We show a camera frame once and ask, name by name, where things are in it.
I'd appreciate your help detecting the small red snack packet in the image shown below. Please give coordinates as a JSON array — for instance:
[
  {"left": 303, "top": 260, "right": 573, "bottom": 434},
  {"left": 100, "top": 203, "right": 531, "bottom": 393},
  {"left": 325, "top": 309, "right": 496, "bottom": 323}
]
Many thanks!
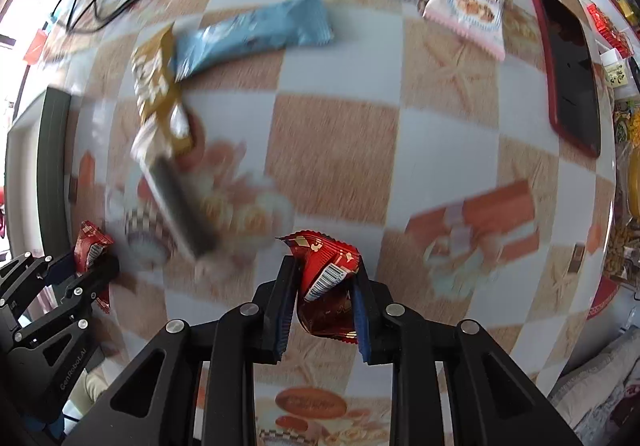
[{"left": 280, "top": 229, "right": 361, "bottom": 344}]

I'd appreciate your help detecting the gold brown snack bar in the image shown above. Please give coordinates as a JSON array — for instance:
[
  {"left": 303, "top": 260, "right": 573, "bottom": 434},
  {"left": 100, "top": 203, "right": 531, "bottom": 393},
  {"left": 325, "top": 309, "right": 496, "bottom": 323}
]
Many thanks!
[{"left": 130, "top": 23, "right": 194, "bottom": 155}]

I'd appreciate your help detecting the pink white cookie packet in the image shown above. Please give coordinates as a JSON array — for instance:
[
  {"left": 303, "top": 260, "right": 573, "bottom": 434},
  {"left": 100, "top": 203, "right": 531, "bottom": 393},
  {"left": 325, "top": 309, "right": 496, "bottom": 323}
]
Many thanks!
[{"left": 423, "top": 0, "right": 506, "bottom": 61}]

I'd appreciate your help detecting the light blue snack bar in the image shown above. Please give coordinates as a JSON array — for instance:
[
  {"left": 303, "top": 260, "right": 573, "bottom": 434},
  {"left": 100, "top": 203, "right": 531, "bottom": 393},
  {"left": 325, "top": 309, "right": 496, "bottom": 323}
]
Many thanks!
[{"left": 172, "top": 0, "right": 334, "bottom": 82}]

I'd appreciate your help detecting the white storage tray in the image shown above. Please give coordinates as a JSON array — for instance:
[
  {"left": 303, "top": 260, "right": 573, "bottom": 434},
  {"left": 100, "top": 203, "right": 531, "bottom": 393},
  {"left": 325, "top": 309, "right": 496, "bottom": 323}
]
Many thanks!
[{"left": 4, "top": 87, "right": 72, "bottom": 257}]

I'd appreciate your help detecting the red cased smartphone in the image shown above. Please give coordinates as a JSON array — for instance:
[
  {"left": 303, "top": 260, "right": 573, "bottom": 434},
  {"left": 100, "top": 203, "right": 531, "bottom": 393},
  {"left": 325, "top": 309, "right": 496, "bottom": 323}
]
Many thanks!
[{"left": 532, "top": 0, "right": 601, "bottom": 159}]

